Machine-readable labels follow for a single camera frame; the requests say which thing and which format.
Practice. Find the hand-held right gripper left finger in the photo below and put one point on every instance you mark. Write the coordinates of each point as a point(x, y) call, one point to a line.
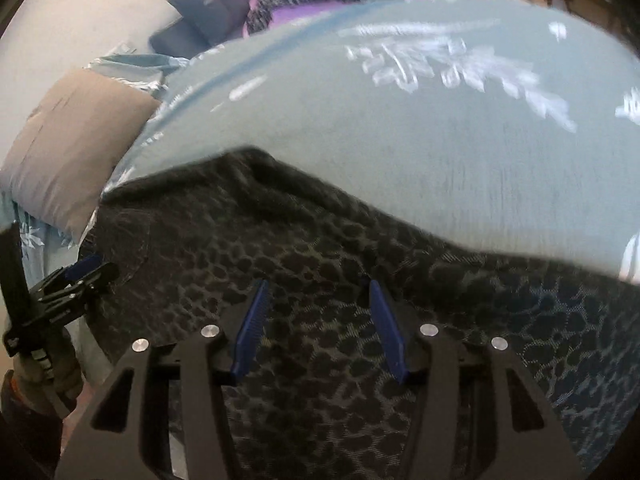
point(250, 330)

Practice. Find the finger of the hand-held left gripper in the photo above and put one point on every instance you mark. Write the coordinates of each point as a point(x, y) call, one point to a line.
point(87, 266)
point(100, 277)

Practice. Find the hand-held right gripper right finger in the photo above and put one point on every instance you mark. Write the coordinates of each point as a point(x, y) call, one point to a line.
point(387, 335)

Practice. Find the dark leopard print pants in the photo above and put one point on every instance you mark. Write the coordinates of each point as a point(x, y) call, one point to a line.
point(310, 260)

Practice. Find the person's left forearm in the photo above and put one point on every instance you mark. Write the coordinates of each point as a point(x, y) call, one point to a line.
point(25, 435)

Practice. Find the person's left hand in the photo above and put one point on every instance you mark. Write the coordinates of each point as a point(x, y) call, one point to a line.
point(65, 380)

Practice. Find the beige pillow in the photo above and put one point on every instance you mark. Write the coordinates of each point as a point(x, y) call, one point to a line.
point(65, 150)

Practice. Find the blue leaf print blanket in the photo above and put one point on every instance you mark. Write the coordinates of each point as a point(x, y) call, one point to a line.
point(400, 160)

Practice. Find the grey upholstered headboard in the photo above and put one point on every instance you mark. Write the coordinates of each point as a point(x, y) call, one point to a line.
point(210, 0)

